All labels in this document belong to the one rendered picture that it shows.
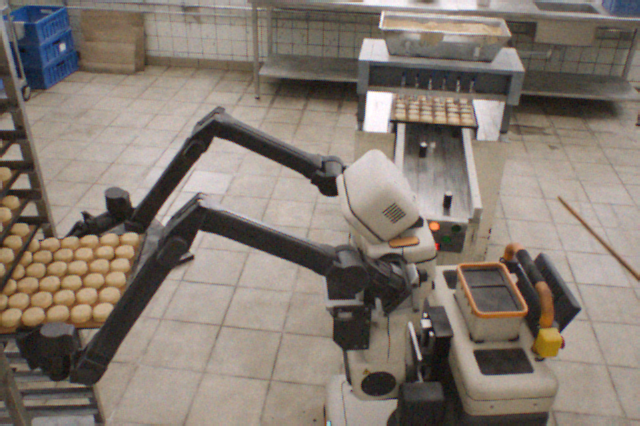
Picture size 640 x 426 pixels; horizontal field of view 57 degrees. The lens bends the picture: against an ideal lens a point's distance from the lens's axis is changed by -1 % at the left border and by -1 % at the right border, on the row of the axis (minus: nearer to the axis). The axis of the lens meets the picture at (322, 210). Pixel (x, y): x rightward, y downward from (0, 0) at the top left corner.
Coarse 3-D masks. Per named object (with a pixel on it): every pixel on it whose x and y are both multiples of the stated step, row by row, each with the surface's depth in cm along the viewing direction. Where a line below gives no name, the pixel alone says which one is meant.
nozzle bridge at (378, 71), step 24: (384, 48) 278; (360, 72) 266; (384, 72) 274; (408, 72) 272; (432, 72) 271; (456, 72) 269; (480, 72) 259; (504, 72) 258; (360, 96) 283; (432, 96) 271; (456, 96) 270; (480, 96) 268; (504, 96) 267; (360, 120) 290; (504, 120) 280
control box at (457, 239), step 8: (424, 216) 219; (432, 216) 219; (440, 216) 219; (448, 216) 219; (440, 224) 218; (448, 224) 218; (456, 224) 217; (464, 224) 217; (432, 232) 220; (440, 232) 220; (448, 232) 219; (456, 232) 219; (464, 232) 219; (440, 240) 222; (456, 240) 221; (464, 240) 221; (440, 248) 223; (448, 248) 223; (456, 248) 223
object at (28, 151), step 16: (0, 16) 144; (0, 48) 146; (16, 80) 152; (16, 96) 153; (16, 128) 158; (32, 144) 162; (32, 176) 165; (48, 208) 173; (80, 336) 198; (96, 400) 215; (96, 416) 219
